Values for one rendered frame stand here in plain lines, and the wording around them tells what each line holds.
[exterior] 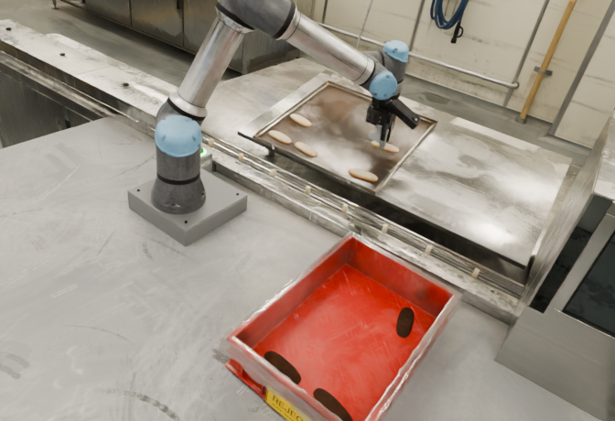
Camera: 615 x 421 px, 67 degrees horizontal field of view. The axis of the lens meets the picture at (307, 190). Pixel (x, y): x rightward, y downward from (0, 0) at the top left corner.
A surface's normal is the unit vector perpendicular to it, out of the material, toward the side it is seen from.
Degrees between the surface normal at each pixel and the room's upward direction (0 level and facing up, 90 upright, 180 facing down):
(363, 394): 0
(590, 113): 90
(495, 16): 90
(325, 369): 0
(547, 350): 90
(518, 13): 90
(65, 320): 0
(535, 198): 10
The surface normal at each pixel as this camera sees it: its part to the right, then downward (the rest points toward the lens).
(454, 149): 0.04, -0.73
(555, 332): -0.55, 0.40
